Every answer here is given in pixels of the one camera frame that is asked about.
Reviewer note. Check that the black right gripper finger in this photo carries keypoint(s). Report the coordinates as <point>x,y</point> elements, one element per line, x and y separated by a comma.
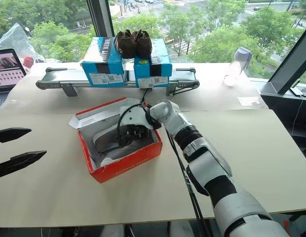
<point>125,141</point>

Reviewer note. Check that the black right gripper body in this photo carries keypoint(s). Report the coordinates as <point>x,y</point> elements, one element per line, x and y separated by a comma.
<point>136,130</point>

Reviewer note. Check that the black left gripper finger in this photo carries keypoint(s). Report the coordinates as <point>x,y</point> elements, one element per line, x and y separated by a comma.
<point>12,134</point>
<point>19,161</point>

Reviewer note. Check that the grey shoe with white sole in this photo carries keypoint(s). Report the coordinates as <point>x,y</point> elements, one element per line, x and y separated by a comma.
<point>105,142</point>
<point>110,159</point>

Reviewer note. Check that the red shoebox with lid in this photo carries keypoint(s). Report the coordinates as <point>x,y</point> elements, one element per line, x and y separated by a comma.
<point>128,168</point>

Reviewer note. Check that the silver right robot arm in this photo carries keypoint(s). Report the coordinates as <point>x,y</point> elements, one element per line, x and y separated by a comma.
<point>207,158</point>

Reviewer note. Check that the open laptop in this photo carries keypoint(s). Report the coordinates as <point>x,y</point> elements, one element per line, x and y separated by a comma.
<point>7,66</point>

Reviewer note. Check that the blue shoebox with yellow sticker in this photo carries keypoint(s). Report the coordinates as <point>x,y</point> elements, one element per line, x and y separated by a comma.
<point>157,61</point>

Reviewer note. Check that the blue shoebox with black stripe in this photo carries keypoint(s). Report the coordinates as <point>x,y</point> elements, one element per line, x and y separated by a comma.
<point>103,64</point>

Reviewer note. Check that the red cap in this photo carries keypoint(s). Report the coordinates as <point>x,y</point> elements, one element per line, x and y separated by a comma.
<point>28,63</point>

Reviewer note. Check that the grey conveyor belt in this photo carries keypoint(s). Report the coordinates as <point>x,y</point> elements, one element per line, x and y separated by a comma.
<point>68,80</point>

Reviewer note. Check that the clear plastic bag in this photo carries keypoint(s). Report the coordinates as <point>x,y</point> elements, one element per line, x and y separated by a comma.
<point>14,39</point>

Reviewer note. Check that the white paper label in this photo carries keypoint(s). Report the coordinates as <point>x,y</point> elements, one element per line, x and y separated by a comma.
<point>249,101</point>

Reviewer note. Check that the black window pillar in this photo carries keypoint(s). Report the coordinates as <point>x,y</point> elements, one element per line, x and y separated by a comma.
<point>100,17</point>

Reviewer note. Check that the clear bottle with purple lid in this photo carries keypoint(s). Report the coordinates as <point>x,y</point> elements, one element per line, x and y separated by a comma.
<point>238,65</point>

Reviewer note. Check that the black side ledge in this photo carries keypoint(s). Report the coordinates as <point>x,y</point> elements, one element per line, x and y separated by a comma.
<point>281,108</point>

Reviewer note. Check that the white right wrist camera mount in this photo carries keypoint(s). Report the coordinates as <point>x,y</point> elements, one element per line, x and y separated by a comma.
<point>134,116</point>

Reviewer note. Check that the black slanted window frame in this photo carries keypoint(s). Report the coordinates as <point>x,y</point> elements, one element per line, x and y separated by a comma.
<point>291,64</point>

